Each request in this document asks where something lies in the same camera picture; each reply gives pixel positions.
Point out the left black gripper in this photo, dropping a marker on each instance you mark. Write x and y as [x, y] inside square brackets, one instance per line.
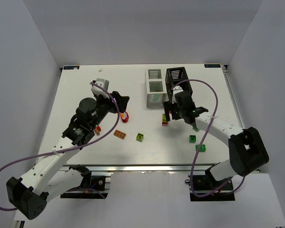
[117, 102]

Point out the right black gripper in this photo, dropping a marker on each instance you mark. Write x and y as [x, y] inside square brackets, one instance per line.
[171, 110]

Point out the green double lego brick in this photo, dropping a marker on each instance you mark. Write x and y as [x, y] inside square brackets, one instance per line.
[200, 148]

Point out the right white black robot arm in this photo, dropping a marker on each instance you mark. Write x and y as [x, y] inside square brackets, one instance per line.
[245, 146]

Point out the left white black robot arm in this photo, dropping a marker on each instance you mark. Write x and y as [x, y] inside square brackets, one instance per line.
[31, 192]

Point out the red flower lego piece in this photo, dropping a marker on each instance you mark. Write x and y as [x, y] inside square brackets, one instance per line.
[124, 117]

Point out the orange flat lego brick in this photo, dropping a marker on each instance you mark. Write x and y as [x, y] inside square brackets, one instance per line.
[119, 134]

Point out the black slotted container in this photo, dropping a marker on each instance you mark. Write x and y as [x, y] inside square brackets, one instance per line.
[177, 77]

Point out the white slotted container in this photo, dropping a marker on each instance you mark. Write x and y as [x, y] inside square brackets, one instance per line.
[156, 92]

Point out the lime green small lego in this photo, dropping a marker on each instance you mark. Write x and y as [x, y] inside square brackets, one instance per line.
[139, 137]

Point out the right blue table label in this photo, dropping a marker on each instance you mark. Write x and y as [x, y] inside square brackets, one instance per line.
[212, 65]

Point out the blue table label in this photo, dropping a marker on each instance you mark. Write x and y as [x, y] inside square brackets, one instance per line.
[71, 67]
[212, 65]

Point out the left blue table label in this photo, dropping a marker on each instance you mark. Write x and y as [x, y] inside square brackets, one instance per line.
[71, 67]

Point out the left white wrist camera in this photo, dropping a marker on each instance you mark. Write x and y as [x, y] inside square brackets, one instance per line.
[99, 87]

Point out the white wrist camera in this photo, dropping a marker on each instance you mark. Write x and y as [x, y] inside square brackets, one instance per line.
[99, 87]
[175, 91]

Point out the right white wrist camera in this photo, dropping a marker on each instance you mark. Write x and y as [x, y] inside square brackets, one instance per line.
[175, 91]

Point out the aluminium table rail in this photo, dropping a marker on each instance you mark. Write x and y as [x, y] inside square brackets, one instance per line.
[139, 168]

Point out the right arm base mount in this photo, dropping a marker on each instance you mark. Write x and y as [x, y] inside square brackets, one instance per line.
[202, 186]

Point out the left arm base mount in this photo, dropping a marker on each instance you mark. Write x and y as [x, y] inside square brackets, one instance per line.
[97, 188]

